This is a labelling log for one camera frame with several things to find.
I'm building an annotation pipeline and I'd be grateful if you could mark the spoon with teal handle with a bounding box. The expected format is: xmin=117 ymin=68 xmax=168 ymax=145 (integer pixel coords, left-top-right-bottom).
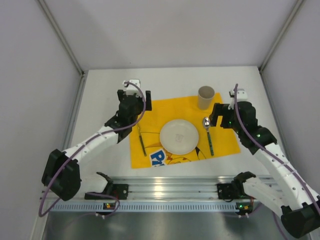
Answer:
xmin=202 ymin=117 xmax=214 ymax=156

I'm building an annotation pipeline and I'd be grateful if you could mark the beige cup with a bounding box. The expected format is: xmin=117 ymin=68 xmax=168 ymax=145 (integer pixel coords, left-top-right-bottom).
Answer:
xmin=197 ymin=86 xmax=215 ymax=110

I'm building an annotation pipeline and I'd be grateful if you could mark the fork with teal handle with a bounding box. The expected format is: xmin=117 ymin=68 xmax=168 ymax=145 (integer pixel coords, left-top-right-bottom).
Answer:
xmin=137 ymin=124 xmax=147 ymax=157

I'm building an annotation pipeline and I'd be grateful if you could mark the cream round plate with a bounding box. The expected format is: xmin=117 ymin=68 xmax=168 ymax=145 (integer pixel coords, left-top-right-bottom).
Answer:
xmin=159 ymin=119 xmax=199 ymax=155

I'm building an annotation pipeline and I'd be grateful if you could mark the yellow cartoon cloth placemat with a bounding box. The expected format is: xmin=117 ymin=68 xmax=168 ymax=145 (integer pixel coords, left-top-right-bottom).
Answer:
xmin=129 ymin=96 xmax=241 ymax=169

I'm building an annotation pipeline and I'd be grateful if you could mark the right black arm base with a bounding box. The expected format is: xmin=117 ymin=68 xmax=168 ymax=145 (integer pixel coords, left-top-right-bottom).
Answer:
xmin=216 ymin=171 xmax=256 ymax=203

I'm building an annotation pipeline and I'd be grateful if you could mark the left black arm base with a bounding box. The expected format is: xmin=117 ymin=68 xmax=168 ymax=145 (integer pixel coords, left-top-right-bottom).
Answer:
xmin=84 ymin=172 xmax=129 ymax=200

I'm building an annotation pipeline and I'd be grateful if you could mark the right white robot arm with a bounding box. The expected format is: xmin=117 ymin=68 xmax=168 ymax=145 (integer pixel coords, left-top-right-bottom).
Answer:
xmin=209 ymin=89 xmax=320 ymax=239

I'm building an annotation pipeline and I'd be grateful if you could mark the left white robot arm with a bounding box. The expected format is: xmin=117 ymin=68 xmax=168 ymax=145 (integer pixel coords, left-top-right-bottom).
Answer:
xmin=41 ymin=79 xmax=152 ymax=201

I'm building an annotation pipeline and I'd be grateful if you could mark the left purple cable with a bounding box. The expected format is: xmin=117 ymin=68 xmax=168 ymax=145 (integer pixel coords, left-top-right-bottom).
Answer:
xmin=38 ymin=81 xmax=147 ymax=220

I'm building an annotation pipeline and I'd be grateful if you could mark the aluminium mounting rail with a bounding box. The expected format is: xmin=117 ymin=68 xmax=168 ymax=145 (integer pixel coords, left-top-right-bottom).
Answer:
xmin=39 ymin=176 xmax=278 ymax=201

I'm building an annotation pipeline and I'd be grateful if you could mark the slotted grey cable duct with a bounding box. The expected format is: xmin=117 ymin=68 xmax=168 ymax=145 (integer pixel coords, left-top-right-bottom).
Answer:
xmin=49 ymin=201 xmax=261 ymax=213

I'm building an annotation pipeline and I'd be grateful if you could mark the right aluminium frame post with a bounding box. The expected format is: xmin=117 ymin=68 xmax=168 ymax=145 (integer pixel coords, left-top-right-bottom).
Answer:
xmin=258 ymin=0 xmax=306 ymax=74

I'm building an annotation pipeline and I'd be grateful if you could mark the aluminium frame post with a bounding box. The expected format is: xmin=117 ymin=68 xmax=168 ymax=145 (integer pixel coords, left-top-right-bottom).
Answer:
xmin=36 ymin=0 xmax=84 ymax=76
xmin=258 ymin=0 xmax=306 ymax=74

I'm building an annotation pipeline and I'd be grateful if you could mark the left aluminium frame post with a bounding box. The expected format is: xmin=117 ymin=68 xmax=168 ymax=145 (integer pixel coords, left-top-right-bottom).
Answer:
xmin=36 ymin=0 xmax=84 ymax=76

